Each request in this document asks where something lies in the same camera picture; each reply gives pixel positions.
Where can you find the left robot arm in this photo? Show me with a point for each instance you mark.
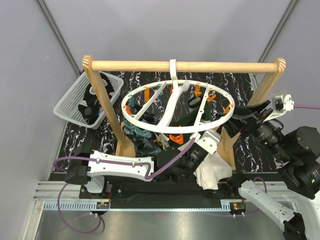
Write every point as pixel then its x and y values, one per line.
pixel 88 167

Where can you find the dark patterned garment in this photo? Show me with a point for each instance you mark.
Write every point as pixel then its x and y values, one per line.
pixel 144 146

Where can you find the green and white garment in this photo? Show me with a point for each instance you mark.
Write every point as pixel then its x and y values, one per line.
pixel 189 119

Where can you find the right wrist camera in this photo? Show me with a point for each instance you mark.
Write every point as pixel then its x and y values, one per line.
pixel 282 102

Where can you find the white cloth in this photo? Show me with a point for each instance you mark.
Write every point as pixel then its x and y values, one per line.
pixel 211 171

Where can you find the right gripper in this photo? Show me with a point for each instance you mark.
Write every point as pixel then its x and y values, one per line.
pixel 240 112

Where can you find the black blue sock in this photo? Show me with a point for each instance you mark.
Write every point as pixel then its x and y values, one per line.
pixel 89 107

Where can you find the white plastic mesh basket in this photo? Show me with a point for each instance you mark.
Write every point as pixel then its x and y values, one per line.
pixel 67 107

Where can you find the orange clothes peg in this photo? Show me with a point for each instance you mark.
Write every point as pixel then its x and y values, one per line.
pixel 177 138

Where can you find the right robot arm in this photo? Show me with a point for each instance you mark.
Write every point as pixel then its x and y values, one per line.
pixel 298 152

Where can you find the white round clip hanger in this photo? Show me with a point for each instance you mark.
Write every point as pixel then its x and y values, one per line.
pixel 179 87

